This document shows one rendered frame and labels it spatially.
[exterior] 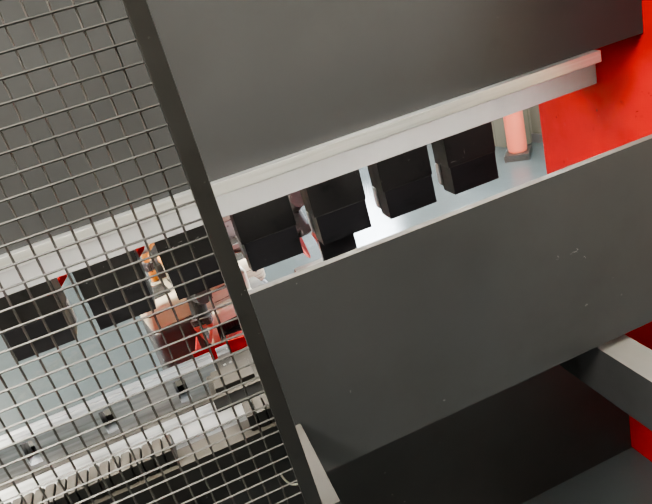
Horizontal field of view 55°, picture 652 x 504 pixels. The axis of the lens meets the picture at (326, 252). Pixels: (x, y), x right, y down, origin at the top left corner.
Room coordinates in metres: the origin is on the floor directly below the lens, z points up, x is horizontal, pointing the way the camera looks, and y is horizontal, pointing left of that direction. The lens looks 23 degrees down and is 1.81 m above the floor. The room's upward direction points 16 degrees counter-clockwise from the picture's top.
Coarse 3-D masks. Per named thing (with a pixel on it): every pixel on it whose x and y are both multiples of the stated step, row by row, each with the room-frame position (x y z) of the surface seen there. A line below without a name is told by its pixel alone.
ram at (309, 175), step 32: (512, 96) 1.68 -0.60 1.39; (544, 96) 1.71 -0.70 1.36; (416, 128) 1.62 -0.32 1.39; (448, 128) 1.64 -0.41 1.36; (320, 160) 1.56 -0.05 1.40; (352, 160) 1.58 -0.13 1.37; (256, 192) 1.52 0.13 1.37; (288, 192) 1.53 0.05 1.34; (192, 224) 1.48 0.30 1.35; (64, 256) 1.41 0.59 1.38; (0, 288) 1.38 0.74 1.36
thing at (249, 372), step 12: (216, 348) 1.47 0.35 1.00; (228, 360) 1.39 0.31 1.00; (240, 360) 1.33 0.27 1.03; (252, 360) 1.33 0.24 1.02; (216, 372) 1.30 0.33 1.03; (240, 372) 1.27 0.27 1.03; (252, 372) 1.26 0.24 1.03; (216, 384) 1.25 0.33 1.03; (228, 384) 1.24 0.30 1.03; (252, 384) 1.23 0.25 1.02; (216, 396) 1.22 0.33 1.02; (240, 396) 1.23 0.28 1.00; (216, 408) 1.21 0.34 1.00
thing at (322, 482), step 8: (304, 432) 0.99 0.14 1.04; (304, 440) 0.97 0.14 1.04; (304, 448) 0.95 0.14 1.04; (312, 448) 0.94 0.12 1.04; (312, 456) 0.92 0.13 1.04; (312, 464) 0.90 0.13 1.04; (320, 464) 0.89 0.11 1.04; (312, 472) 0.88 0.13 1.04; (320, 472) 0.87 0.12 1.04; (320, 480) 0.85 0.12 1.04; (328, 480) 0.85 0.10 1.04; (320, 488) 0.84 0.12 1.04; (328, 488) 0.83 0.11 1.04; (320, 496) 0.82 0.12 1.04; (328, 496) 0.81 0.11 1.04; (336, 496) 0.81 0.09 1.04
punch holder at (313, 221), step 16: (352, 176) 1.57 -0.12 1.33; (304, 192) 1.58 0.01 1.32; (320, 192) 1.55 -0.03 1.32; (336, 192) 1.56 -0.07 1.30; (352, 192) 1.57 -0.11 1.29; (320, 208) 1.55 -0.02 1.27; (336, 208) 1.56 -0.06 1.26; (352, 208) 1.57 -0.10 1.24; (320, 224) 1.55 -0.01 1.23; (336, 224) 1.56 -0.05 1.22; (352, 224) 1.57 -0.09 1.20; (368, 224) 1.58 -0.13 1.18; (320, 240) 1.57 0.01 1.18
